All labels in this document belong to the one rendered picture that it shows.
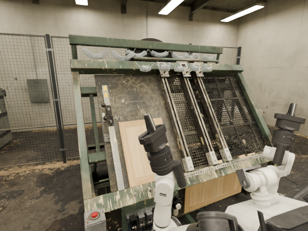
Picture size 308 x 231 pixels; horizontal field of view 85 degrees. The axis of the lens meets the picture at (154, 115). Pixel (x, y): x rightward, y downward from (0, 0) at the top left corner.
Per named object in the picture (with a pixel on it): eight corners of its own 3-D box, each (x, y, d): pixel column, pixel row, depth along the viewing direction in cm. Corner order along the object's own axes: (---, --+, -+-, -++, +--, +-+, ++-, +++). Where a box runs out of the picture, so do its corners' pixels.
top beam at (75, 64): (71, 74, 160) (70, 68, 151) (70, 65, 163) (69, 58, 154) (239, 74, 246) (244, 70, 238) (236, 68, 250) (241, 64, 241)
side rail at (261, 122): (265, 150, 213) (273, 148, 203) (231, 77, 248) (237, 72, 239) (269, 149, 216) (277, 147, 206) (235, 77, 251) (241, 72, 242)
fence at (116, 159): (117, 190, 134) (118, 190, 131) (101, 87, 165) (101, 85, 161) (123, 189, 136) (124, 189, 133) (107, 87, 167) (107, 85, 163)
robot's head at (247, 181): (273, 186, 57) (263, 163, 60) (255, 192, 54) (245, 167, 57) (258, 187, 62) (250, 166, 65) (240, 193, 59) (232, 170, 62)
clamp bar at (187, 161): (183, 172, 158) (197, 169, 138) (153, 68, 197) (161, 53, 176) (192, 170, 162) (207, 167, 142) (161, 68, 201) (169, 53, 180)
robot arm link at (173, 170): (154, 153, 69) (161, 176, 72) (146, 168, 59) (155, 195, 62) (181, 149, 65) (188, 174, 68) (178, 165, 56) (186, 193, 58)
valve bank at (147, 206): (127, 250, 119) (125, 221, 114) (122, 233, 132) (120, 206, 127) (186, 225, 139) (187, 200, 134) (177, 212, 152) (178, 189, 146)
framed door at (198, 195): (183, 212, 192) (184, 213, 191) (185, 169, 180) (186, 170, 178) (239, 190, 228) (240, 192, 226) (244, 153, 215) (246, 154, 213)
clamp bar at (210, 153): (207, 166, 170) (224, 162, 149) (175, 68, 208) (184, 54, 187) (215, 163, 174) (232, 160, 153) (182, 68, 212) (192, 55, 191)
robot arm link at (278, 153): (294, 142, 82) (287, 164, 83) (268, 135, 88) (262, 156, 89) (296, 143, 73) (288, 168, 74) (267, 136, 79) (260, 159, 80)
